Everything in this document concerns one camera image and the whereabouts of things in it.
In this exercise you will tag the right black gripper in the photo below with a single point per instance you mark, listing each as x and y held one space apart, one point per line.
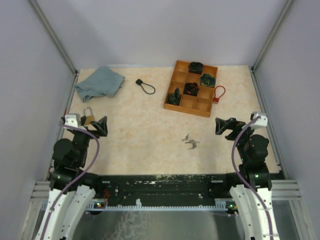
231 123

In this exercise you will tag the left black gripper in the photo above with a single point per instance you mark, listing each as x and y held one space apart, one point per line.
102 132

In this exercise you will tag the brass padlock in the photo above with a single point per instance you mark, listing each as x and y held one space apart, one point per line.
88 116

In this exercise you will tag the silver key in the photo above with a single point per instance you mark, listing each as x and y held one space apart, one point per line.
193 144
186 138

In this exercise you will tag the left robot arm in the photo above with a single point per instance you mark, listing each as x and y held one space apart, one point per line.
72 186

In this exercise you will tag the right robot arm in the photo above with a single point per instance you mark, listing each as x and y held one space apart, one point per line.
250 184

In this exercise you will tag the blue folded cloth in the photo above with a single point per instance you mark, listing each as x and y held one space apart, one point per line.
103 82

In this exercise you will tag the wooden compartment tray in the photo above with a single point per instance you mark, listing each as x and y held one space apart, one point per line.
191 88

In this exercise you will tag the red cable lock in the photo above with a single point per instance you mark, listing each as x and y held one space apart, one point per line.
219 92

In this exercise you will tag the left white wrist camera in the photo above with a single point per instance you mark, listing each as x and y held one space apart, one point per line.
72 120

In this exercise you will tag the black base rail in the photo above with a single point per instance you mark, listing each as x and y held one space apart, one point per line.
209 185

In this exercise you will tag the white toothed cable duct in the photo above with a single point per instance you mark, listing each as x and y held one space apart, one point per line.
220 205

